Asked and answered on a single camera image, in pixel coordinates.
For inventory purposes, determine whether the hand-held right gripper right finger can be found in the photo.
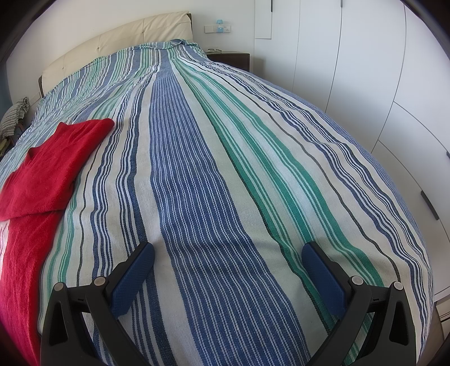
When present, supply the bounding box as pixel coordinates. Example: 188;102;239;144
301;241;418;366

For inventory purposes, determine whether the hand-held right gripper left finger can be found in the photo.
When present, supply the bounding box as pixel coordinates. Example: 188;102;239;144
40;241;156;366

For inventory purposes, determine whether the red sweater with white animal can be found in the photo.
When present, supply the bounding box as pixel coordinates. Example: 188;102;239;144
0;119;116;366

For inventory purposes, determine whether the pile of dark clothes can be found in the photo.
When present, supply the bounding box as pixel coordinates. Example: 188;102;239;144
0;123;26;155

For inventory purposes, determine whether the striped blue green bed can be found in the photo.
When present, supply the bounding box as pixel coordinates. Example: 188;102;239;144
0;39;437;366

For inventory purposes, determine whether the white wardrobe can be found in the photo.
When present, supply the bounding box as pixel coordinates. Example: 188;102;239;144
253;0;450;303

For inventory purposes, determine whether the cream padded headboard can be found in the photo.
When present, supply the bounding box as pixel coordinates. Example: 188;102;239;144
38;10;193;97

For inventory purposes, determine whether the dark wooden nightstand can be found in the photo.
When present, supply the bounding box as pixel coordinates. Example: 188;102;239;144
206;51;251;73

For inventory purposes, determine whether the black wardrobe handle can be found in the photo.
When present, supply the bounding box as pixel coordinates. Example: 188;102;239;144
421;192;440;221

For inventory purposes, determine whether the white wall socket panel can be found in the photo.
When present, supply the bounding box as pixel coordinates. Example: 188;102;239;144
204;19;233;34

